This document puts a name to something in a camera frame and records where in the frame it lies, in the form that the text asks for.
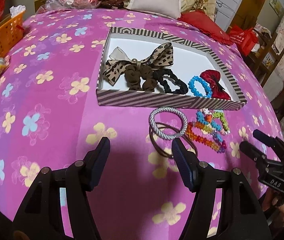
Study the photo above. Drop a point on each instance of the clear plastic bag of items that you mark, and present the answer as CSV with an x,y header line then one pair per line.
x,y
70,4

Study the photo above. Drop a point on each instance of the orange plastic basket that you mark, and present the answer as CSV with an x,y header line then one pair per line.
x,y
11,32

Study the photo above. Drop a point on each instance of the person's right hand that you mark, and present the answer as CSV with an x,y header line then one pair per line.
x,y
271,199

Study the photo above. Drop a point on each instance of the red paper shopping bag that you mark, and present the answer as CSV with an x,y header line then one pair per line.
x,y
244,39

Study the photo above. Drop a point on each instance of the red satin bow clip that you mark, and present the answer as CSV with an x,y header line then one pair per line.
x,y
212,77

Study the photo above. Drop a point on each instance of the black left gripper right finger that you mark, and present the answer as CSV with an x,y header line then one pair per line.
x,y
241,216

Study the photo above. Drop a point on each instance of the red cushion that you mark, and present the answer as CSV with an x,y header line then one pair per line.
x,y
201,21

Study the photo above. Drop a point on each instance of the striped black white box tray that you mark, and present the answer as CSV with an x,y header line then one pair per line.
x,y
189,59

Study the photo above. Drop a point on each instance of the light grey pillow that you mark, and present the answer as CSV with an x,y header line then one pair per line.
x,y
168,8

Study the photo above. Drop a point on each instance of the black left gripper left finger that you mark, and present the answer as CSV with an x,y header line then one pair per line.
x,y
39,215

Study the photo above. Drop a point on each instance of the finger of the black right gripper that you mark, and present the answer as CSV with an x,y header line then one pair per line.
x,y
252,152
276,144

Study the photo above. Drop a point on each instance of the leopard bow brown scrunchie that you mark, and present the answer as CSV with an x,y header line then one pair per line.
x,y
138,74

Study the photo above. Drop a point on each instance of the wooden chair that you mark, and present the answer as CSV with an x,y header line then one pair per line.
x,y
263,62

